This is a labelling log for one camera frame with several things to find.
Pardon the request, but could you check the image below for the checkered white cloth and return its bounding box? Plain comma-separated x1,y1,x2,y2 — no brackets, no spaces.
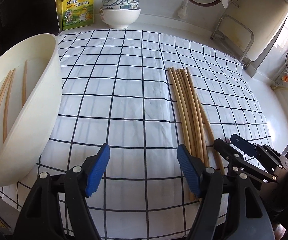
0,30,271,239

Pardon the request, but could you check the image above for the metal rack stand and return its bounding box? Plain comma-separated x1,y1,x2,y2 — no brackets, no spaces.
210,14,255,62

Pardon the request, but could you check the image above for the large white basin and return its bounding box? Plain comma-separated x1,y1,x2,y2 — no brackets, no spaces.
0,34,62,186

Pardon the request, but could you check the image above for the white cutting board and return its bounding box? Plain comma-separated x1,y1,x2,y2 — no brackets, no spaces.
232,0,288,61

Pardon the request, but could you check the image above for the white bowl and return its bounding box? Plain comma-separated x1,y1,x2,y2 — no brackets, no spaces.
100,8,141,29

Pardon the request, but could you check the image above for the yellow detergent pouch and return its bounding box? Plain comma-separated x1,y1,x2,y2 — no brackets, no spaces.
62,0,94,30

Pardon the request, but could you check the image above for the blue patterned bowl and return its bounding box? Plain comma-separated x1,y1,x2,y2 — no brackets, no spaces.
101,0,139,10

